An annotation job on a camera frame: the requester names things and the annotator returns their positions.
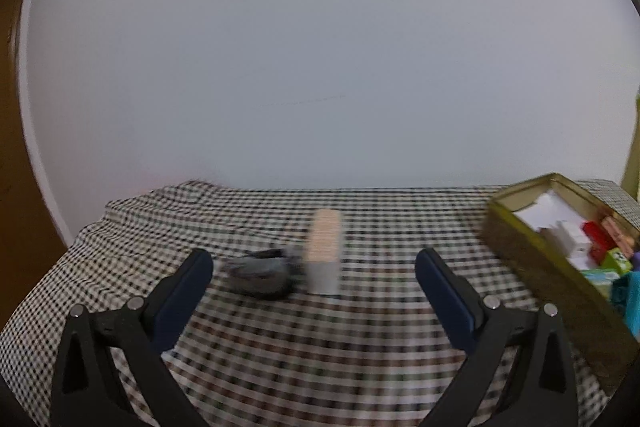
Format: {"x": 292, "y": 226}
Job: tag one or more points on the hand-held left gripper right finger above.
{"x": 445, "y": 297}

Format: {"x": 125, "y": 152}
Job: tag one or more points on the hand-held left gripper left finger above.
{"x": 182, "y": 297}

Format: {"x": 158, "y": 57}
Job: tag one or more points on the grey patterned round tin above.
{"x": 260, "y": 274}

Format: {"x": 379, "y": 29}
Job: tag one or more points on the gold tin box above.
{"x": 540, "y": 277}

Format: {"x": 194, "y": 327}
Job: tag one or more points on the white box with speckled top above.
{"x": 324, "y": 252}

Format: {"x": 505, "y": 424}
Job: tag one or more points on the white charger adapter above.
{"x": 567, "y": 237}

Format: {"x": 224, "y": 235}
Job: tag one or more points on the red building block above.
{"x": 597, "y": 239}

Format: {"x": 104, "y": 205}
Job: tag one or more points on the green building block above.
{"x": 617, "y": 261}

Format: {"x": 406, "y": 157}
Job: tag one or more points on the cyan building block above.
{"x": 631, "y": 302}

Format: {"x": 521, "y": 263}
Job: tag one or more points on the pink rectangular case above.
{"x": 620, "y": 231}

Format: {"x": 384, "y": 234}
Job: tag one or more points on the white paper liner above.
{"x": 542, "y": 209}

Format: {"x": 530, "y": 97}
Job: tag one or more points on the checkered tablecloth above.
{"x": 320, "y": 347}

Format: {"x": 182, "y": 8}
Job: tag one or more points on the green printed card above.
{"x": 600, "y": 279}

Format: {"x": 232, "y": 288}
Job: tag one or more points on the brown wooden door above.
{"x": 10, "y": 157}

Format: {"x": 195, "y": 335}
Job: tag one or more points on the yellow-green upright post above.
{"x": 632, "y": 157}

